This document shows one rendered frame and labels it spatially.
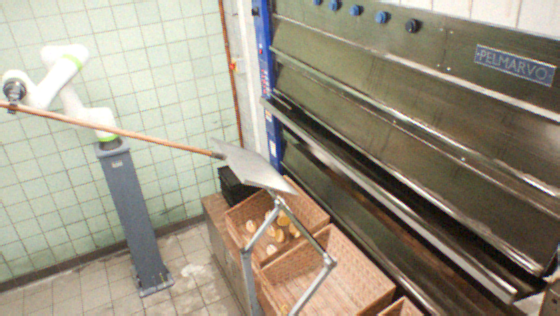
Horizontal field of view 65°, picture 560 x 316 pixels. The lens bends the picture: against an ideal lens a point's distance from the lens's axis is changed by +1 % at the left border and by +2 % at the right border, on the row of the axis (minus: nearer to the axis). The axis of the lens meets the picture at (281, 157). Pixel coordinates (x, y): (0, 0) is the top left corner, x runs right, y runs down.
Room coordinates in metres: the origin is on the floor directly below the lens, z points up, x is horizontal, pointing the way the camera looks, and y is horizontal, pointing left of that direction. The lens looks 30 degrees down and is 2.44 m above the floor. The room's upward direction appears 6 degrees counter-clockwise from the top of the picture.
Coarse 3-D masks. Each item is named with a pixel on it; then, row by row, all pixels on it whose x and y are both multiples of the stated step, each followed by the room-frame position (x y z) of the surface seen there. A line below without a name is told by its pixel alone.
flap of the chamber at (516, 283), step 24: (312, 120) 2.18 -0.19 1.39; (312, 144) 1.87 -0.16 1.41; (336, 144) 1.86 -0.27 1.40; (360, 168) 1.61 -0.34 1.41; (408, 192) 1.42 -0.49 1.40; (432, 216) 1.25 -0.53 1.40; (432, 240) 1.12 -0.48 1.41; (456, 240) 1.11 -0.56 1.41; (480, 240) 1.12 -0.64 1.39; (504, 264) 0.99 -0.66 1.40; (528, 288) 0.89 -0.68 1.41
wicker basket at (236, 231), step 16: (304, 192) 2.27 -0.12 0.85; (240, 208) 2.35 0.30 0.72; (256, 208) 2.39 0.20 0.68; (272, 208) 2.44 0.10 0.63; (304, 208) 2.22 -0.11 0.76; (320, 208) 2.09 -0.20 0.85; (240, 224) 2.34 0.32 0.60; (256, 224) 2.33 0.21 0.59; (272, 224) 2.31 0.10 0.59; (304, 224) 2.18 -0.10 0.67; (320, 224) 1.98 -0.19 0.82; (240, 240) 2.08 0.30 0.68; (272, 240) 2.15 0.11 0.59; (288, 240) 2.13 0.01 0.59; (304, 240) 1.93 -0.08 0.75; (256, 256) 1.86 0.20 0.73; (272, 256) 1.84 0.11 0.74; (256, 272) 1.88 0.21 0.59
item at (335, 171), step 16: (288, 128) 2.54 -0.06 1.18; (304, 144) 2.30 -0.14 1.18; (320, 160) 2.10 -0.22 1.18; (336, 176) 1.95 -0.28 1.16; (368, 192) 1.75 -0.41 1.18; (384, 208) 1.61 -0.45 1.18; (400, 224) 1.49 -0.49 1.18; (416, 240) 1.38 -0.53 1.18; (432, 256) 1.29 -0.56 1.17; (448, 272) 1.21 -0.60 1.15; (464, 272) 1.18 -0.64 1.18; (480, 288) 1.10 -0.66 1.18; (496, 304) 1.02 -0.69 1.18; (512, 304) 1.02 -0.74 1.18
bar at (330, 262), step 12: (276, 204) 1.75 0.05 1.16; (288, 216) 1.64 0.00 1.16; (264, 228) 1.71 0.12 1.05; (300, 228) 1.54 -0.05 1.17; (252, 240) 1.69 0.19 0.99; (312, 240) 1.45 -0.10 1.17; (240, 252) 1.66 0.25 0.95; (324, 252) 1.36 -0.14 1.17; (324, 264) 1.32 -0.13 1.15; (336, 264) 1.31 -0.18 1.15; (252, 276) 1.66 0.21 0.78; (324, 276) 1.30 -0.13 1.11; (252, 288) 1.66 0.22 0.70; (312, 288) 1.28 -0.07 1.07; (252, 300) 1.66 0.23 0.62; (300, 300) 1.27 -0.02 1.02; (252, 312) 1.65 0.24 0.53
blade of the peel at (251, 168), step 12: (216, 144) 2.21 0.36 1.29; (228, 144) 2.35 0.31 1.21; (228, 156) 2.14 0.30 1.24; (240, 156) 2.22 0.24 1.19; (252, 156) 2.30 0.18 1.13; (240, 168) 2.01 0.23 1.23; (252, 168) 2.08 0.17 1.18; (264, 168) 2.16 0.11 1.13; (240, 180) 1.83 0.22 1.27; (252, 180) 1.89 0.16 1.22; (264, 180) 1.95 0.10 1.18; (276, 180) 2.02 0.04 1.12; (288, 192) 1.90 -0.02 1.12
